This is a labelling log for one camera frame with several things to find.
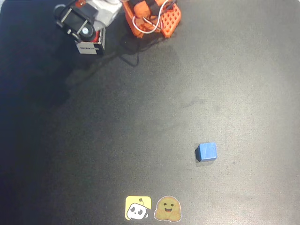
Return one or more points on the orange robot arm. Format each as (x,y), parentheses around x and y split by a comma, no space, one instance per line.
(140,9)

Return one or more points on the hugging face sticker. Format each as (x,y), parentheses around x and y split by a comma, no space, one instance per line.
(167,208)

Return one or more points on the black webcam on gripper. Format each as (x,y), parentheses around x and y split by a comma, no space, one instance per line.
(77,18)

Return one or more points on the white cardboard box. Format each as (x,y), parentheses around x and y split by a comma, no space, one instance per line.
(89,49)

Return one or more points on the black table mat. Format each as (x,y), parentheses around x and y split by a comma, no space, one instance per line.
(70,140)

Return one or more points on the yellow robot sticker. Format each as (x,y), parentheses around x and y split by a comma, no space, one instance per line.
(137,207)

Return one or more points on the blue cube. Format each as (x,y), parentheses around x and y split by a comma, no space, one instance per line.
(207,152)

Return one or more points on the red cube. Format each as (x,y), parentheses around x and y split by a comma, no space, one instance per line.
(96,36)

